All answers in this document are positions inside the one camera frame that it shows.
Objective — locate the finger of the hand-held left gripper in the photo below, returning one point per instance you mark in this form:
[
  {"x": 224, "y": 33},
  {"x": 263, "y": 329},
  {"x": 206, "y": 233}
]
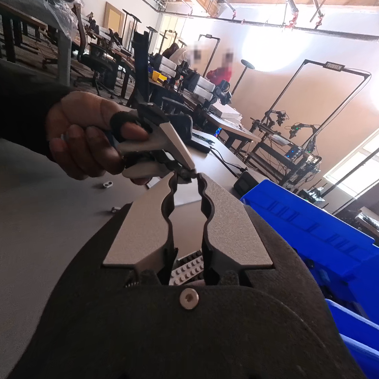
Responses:
[
  {"x": 145, "y": 171},
  {"x": 174, "y": 142}
]

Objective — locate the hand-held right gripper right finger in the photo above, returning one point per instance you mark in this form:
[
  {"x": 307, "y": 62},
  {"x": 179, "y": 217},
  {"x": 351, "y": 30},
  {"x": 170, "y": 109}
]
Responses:
[{"x": 237, "y": 234}]

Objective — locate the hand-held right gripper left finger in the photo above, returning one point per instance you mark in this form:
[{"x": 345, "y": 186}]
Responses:
[{"x": 142, "y": 234}]

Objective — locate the blue plastic storage bin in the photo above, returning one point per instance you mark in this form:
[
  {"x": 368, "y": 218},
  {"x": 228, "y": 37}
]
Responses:
[
  {"x": 361, "y": 355},
  {"x": 311, "y": 225}
]

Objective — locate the black white robot arm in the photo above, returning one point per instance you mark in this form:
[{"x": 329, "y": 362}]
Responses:
[{"x": 213, "y": 88}]

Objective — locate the person's left forearm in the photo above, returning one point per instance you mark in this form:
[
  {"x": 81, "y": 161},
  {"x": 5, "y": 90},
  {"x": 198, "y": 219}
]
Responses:
[{"x": 23, "y": 112}]

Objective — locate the grey desk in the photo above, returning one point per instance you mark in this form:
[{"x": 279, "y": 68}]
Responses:
[{"x": 44, "y": 222}]

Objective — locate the person's left hand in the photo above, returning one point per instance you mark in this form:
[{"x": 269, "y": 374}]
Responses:
[{"x": 83, "y": 133}]

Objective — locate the flat black box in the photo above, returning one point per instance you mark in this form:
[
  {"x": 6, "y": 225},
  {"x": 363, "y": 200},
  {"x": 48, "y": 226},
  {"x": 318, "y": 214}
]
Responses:
[{"x": 201, "y": 146}]

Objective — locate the dark blue pen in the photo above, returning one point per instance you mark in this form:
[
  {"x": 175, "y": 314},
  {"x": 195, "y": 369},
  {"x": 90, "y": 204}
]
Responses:
[{"x": 204, "y": 138}]

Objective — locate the yellow storage bin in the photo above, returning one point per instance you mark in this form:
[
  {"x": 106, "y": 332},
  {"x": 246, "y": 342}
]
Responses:
[{"x": 156, "y": 75}]

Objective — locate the light blue instruction booklet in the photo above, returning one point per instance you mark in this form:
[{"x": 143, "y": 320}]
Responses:
[{"x": 186, "y": 194}]

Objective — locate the black office chair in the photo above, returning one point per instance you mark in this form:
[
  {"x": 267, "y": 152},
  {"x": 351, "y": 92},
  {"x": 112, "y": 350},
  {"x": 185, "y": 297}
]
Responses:
[
  {"x": 97, "y": 59},
  {"x": 140, "y": 65}
]

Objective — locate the black cube device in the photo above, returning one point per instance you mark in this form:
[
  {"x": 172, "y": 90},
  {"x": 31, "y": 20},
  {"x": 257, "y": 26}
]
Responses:
[{"x": 245, "y": 182}]

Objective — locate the grey black brick model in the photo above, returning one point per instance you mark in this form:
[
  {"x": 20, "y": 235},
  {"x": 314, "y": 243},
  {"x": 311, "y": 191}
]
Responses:
[{"x": 186, "y": 269}]

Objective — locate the white flat box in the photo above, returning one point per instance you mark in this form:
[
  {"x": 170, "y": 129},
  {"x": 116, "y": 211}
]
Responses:
[{"x": 228, "y": 111}]

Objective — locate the wooden top table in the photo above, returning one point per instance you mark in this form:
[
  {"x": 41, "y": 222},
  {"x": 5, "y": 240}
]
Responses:
[{"x": 237, "y": 130}]

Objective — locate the framed beige board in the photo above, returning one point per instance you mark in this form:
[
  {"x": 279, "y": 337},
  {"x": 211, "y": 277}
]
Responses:
[{"x": 114, "y": 16}]

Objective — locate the black floor lamp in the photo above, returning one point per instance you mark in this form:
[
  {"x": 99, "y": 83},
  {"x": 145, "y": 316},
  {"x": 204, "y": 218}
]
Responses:
[{"x": 248, "y": 63}]

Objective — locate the black ceiling pipe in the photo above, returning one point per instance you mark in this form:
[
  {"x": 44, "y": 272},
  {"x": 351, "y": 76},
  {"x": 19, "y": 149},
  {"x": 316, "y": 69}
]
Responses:
[{"x": 325, "y": 31}]

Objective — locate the black frame rig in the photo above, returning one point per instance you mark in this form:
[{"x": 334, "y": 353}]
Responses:
[{"x": 333, "y": 66}]

